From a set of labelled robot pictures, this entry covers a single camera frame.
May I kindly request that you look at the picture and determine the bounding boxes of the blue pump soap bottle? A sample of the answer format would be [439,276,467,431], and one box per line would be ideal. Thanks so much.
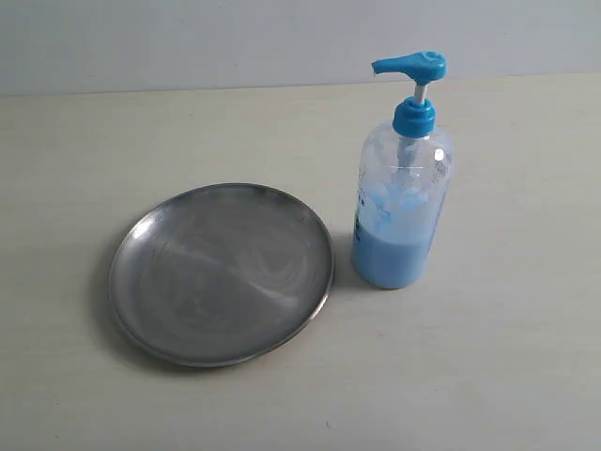
[351,51,455,289]

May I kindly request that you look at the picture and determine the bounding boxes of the round stainless steel plate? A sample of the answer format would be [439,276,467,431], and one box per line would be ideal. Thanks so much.
[107,183,335,368]

